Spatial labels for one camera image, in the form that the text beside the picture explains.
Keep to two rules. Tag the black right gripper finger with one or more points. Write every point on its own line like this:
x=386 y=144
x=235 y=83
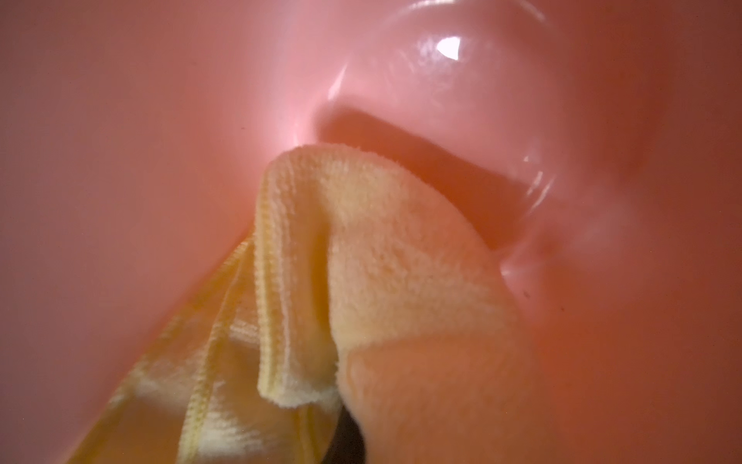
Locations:
x=347 y=445

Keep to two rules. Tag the cream yellow microfibre cloth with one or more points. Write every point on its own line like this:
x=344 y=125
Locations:
x=362 y=296

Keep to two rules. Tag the pink plastic bucket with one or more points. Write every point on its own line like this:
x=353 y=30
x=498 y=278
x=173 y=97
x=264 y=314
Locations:
x=596 y=145

